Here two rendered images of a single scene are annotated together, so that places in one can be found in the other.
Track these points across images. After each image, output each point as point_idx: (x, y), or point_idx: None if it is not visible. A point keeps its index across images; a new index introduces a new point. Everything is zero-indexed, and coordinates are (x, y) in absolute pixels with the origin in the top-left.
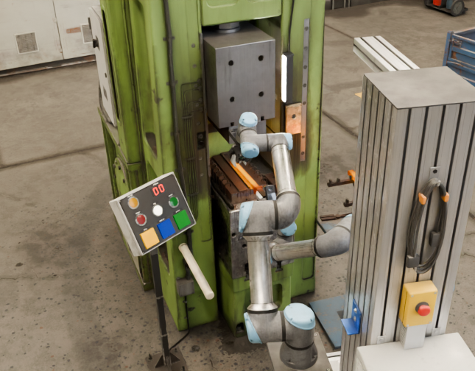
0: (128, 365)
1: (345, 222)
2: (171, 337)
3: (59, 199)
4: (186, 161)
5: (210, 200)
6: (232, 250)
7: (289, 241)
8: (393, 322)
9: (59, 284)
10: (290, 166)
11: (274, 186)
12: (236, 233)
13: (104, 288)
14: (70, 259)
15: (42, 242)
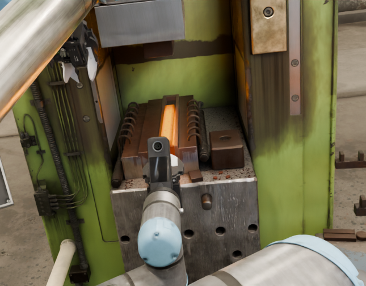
0: None
1: (254, 265)
2: None
3: None
4: (51, 88)
5: (110, 169)
6: (126, 269)
7: (165, 279)
8: None
9: None
10: (32, 20)
11: (215, 153)
12: (130, 238)
13: (39, 282)
14: (32, 235)
15: (21, 210)
